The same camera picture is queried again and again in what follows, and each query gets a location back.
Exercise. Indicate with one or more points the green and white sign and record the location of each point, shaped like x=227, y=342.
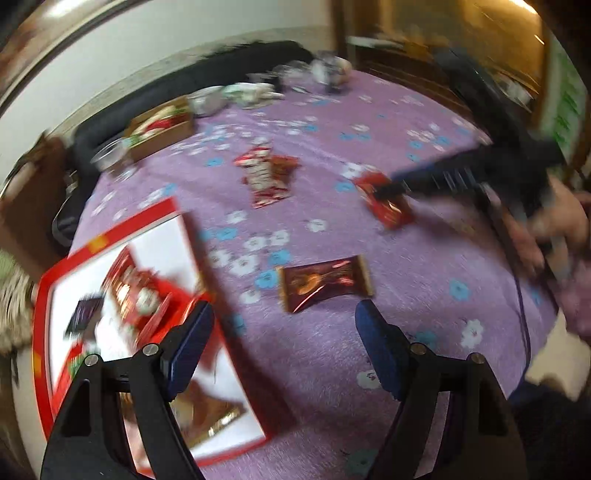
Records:
x=568, y=106

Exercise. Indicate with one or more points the brown wooden cabinet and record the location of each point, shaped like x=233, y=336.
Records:
x=27, y=198

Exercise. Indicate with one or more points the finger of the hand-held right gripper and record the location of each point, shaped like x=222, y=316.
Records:
x=429, y=177

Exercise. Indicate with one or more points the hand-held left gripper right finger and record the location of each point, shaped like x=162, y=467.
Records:
x=378, y=346

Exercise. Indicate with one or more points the red brown snack packet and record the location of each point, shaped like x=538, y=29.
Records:
x=286, y=166

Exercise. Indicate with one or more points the dark purple snack packet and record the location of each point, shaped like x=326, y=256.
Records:
x=85, y=316

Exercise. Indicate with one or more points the clear plastic cup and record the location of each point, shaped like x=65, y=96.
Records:
x=111, y=157

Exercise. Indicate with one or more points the brown shiny snack packet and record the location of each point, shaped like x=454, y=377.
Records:
x=207, y=410

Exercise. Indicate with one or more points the cardboard box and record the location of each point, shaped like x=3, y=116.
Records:
x=161, y=138

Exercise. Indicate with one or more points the wooden furniture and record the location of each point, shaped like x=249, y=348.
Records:
x=415, y=55

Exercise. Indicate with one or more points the red patterned snack packet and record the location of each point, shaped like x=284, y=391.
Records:
x=134, y=290

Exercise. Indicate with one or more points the person's right hand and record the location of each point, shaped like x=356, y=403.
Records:
x=563, y=230

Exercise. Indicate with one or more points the brown chocolate packet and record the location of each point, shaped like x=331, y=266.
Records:
x=323, y=281

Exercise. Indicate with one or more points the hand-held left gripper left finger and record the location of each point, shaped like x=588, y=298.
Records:
x=189, y=350

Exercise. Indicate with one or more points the white clutter pile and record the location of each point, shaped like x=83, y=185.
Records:
x=251, y=93

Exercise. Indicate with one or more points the red white-flowered snack packet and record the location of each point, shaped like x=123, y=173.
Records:
x=263, y=180

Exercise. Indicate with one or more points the red gift box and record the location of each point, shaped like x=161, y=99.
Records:
x=152, y=249

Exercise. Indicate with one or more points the clear plastic bag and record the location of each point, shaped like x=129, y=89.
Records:
x=323, y=69

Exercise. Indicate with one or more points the patterned cloth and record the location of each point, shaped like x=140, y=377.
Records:
x=11, y=295

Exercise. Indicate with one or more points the green snack packet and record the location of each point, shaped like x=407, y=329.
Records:
x=76, y=367

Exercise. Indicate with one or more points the purple floral blanket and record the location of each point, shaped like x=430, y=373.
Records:
x=323, y=230

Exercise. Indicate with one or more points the person's right forearm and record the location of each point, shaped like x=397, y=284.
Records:
x=577, y=300

